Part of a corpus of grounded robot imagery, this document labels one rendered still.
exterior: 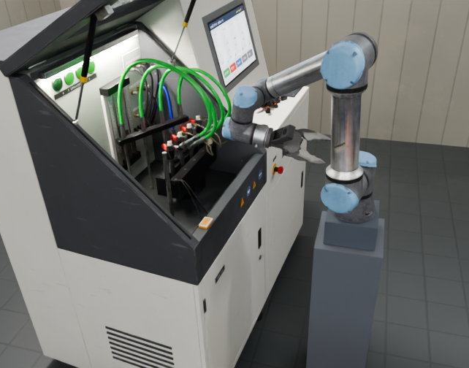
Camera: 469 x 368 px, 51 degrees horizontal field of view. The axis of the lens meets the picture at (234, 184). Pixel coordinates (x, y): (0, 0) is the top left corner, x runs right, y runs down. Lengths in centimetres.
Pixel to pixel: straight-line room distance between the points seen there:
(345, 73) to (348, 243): 67
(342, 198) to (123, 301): 90
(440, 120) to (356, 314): 263
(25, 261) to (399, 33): 309
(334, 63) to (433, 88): 287
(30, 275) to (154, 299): 59
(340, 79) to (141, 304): 106
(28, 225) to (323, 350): 126
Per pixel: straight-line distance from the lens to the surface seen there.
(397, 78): 418
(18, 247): 210
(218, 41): 224
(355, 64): 137
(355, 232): 176
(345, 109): 145
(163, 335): 194
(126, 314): 197
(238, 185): 184
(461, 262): 316
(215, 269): 178
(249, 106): 161
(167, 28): 208
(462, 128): 438
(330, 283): 189
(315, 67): 159
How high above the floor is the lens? 193
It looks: 32 degrees down
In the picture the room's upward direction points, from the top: 2 degrees counter-clockwise
